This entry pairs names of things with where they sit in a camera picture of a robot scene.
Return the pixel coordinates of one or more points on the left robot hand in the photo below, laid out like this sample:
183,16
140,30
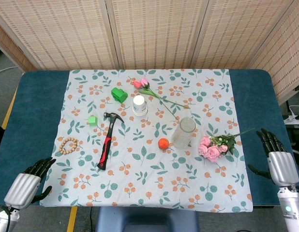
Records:
22,187

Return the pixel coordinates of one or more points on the small green cube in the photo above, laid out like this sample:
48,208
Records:
92,120

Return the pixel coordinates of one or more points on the pink tulip stems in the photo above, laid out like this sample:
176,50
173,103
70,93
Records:
152,91

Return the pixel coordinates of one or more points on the white paper cup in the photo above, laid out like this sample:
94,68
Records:
139,105

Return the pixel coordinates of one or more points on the red black claw hammer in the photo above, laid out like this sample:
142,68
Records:
108,142

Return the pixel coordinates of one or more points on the floral patterned tablecloth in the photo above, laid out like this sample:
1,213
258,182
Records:
149,169

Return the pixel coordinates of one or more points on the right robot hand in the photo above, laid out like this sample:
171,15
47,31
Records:
280,162

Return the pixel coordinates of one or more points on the green toy block large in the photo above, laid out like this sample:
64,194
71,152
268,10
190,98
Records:
119,94

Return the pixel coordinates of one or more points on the pink rose bouquet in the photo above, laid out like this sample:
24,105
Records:
213,147

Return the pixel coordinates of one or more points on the orange ball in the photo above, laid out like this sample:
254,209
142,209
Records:
163,143

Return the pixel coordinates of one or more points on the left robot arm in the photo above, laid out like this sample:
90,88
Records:
3,220

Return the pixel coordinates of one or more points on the white power strip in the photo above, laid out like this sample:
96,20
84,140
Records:
293,118

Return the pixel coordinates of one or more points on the bamboo folding screen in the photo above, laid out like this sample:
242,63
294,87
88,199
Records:
149,33

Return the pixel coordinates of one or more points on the clear glass vase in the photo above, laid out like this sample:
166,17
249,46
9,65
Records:
183,133

